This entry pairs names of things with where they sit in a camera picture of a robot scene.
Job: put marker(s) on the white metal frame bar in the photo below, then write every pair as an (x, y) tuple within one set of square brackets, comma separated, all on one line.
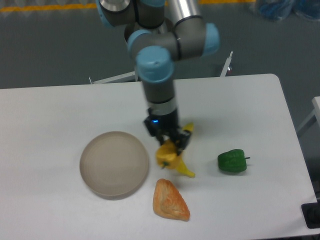
[(227, 68)]

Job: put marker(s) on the beige round plate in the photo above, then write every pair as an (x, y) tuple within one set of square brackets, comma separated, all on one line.
[(114, 165)]

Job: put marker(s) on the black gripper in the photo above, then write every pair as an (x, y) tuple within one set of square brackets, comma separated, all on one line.
[(168, 124)]

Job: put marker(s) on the yellow banana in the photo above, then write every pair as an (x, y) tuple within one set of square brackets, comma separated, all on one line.
[(181, 167)]

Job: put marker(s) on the orange puff pastry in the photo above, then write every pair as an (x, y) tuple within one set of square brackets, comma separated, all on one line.
[(168, 202)]

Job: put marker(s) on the yellow bell pepper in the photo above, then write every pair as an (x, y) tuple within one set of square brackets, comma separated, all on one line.
[(166, 155)]

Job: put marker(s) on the green bell pepper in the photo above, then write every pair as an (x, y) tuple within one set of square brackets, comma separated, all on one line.
[(233, 161)]

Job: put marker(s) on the blue plastic bags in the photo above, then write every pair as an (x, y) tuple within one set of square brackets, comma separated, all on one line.
[(278, 10)]

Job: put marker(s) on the black device at table edge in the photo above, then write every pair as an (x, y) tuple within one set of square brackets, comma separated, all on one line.
[(311, 214)]

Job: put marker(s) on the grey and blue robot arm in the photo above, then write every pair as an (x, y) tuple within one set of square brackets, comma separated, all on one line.
[(155, 54)]

